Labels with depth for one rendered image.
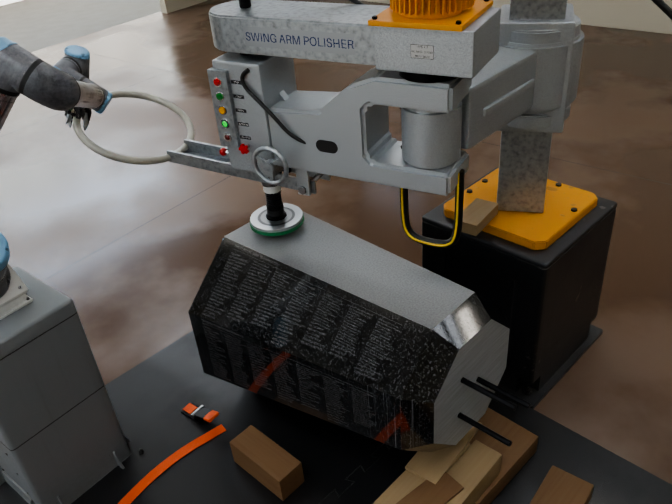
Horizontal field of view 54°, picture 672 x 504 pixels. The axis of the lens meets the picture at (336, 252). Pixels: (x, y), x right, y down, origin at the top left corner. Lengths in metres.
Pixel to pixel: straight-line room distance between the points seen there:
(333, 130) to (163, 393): 1.62
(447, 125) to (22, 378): 1.67
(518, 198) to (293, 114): 1.04
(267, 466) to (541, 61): 1.81
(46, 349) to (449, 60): 1.67
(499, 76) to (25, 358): 1.86
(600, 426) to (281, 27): 2.04
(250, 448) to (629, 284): 2.20
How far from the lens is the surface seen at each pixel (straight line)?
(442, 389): 2.18
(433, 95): 2.01
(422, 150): 2.10
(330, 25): 2.08
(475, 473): 2.55
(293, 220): 2.62
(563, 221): 2.81
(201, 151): 2.82
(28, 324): 2.49
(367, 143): 2.19
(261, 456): 2.73
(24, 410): 2.63
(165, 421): 3.14
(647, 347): 3.48
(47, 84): 2.11
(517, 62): 2.39
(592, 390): 3.20
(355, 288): 2.31
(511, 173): 2.76
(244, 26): 2.25
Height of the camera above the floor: 2.22
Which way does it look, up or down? 34 degrees down
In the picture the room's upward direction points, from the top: 5 degrees counter-clockwise
